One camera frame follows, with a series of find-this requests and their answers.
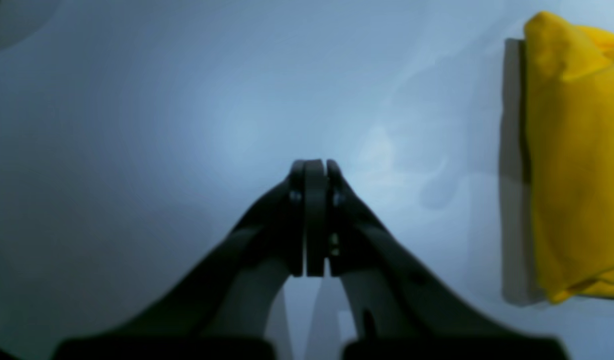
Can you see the yellow T-shirt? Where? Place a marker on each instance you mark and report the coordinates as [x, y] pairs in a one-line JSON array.
[[569, 129]]

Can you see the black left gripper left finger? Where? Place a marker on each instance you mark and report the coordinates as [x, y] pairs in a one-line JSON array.
[[220, 310]]

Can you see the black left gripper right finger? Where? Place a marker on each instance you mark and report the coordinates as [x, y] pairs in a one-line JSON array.
[[401, 310]]

